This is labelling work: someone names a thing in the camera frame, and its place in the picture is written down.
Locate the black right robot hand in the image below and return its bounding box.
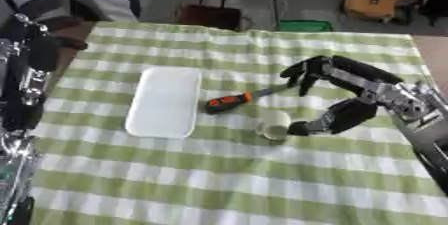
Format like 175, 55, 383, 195
278, 55, 406, 137

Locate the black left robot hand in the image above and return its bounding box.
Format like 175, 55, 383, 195
0, 13, 62, 133

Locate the dark brown box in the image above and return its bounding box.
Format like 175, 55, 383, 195
173, 3, 249, 32

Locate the person's hand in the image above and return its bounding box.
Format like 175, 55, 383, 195
38, 16, 91, 51

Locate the white cup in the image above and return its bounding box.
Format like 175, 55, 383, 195
253, 110, 294, 142

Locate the green bin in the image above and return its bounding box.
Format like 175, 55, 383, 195
274, 19, 336, 33

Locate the white rectangular tray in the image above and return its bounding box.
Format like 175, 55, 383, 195
122, 66, 203, 140

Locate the orange black handled screwdriver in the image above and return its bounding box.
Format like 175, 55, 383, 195
203, 83, 294, 115

